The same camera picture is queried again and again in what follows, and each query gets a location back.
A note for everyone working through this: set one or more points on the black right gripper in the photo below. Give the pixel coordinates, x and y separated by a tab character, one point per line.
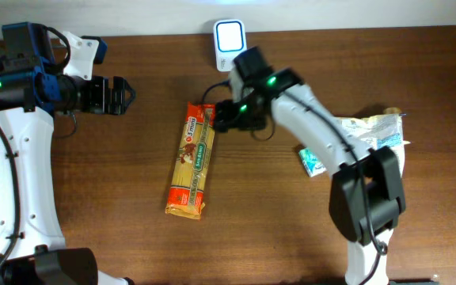
223	115

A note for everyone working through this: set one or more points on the teal pocket tissue pack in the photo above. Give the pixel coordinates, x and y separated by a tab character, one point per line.
311	163

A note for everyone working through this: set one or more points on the yellow wet wipes pack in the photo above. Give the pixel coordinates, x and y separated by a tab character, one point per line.
379	131

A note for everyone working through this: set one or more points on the orange spaghetti pasta pack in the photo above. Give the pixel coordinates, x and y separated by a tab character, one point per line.
186	193

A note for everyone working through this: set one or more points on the white barcode scanner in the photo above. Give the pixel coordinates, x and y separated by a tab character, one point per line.
230	41

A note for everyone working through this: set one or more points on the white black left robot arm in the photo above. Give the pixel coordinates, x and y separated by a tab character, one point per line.
44	72

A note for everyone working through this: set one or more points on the white tube with tan cap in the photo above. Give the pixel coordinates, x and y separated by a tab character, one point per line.
392	111

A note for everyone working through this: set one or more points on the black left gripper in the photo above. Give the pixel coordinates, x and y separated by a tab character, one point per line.
104	95

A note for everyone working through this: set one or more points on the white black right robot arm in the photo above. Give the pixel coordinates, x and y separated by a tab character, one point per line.
366	196

